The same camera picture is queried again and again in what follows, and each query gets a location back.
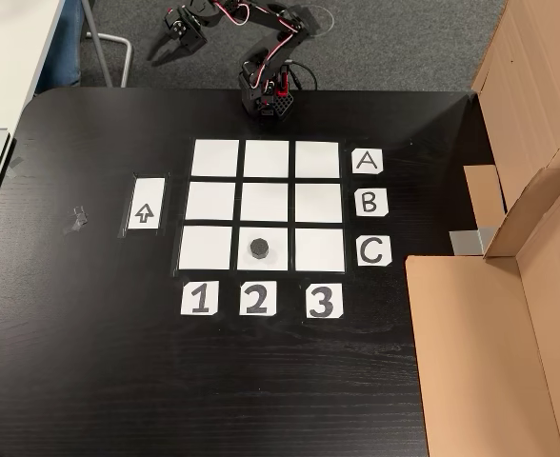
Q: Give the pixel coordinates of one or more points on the paper sheet number 1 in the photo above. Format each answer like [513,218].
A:
[199,298]

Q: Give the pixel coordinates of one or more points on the black octagonal token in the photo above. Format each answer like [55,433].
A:
[259,248]

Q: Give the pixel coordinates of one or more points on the person's leg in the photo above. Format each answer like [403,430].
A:
[68,47]

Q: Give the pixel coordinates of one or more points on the white paper grid square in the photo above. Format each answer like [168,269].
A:
[317,159]
[280,238]
[205,248]
[266,158]
[318,202]
[319,250]
[214,158]
[264,202]
[210,201]

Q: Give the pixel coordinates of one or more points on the white table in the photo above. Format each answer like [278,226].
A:
[4,47]

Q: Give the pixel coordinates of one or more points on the paper sheet number 3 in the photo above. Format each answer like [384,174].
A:
[324,301]

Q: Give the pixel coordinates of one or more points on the clear tape scrap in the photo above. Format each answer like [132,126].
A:
[15,164]
[76,220]

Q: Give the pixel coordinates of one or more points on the black floor tape patch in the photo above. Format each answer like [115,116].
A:
[315,26]

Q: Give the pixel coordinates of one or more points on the grey metal chair leg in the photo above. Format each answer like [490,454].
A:
[98,45]

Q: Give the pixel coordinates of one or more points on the white arrow paper sheet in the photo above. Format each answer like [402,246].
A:
[145,204]

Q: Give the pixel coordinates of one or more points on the paper sheet number 2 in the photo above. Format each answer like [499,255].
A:
[258,298]

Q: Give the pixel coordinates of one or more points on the paper sheet letter B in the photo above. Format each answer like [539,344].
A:
[370,203]

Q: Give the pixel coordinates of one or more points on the paper sheet letter A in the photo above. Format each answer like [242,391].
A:
[367,162]

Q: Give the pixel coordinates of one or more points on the red black table clamp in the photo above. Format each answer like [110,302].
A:
[284,88]

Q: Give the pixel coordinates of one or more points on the large brown cardboard panel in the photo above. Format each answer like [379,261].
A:
[537,71]
[475,357]

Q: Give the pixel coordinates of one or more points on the paper sheet letter C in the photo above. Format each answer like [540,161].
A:
[373,251]

